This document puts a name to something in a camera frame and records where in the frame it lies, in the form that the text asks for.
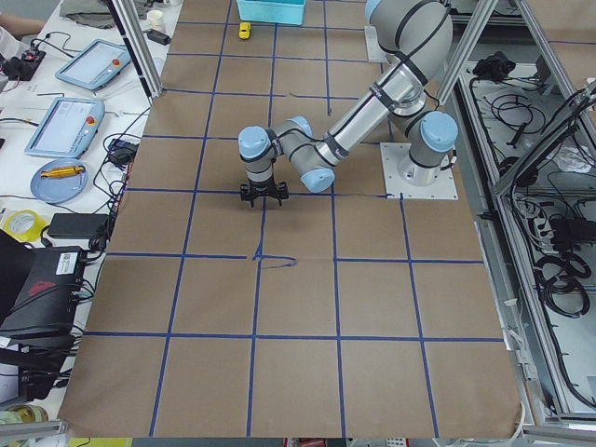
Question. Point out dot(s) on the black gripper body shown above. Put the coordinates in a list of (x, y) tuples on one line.
[(262, 189)]

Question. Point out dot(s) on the yellow beetle toy car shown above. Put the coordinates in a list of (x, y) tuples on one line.
[(244, 30)]

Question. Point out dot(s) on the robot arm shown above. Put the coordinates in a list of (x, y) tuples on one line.
[(418, 35)]

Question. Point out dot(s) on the light blue plastic bin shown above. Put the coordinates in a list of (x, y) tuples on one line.
[(272, 11)]

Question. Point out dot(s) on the brass cylinder tool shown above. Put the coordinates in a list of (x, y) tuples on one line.
[(63, 172)]

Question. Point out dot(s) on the blue plate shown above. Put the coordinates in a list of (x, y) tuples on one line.
[(57, 191)]

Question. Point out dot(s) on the lower teach pendant tablet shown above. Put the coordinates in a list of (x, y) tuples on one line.
[(67, 129)]

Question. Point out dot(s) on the teach pendant tablet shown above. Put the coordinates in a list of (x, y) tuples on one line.
[(95, 66), (67, 129)]

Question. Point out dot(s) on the white paper cup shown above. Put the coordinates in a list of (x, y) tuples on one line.
[(156, 20)]

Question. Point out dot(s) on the upper teach pendant tablet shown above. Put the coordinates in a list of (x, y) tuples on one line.
[(95, 66)]

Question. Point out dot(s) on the yellow tape roll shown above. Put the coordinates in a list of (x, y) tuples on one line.
[(24, 225)]

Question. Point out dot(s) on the black computer box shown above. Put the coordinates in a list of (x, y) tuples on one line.
[(40, 292)]

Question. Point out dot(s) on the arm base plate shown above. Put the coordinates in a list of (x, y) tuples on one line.
[(406, 180), (374, 51)]

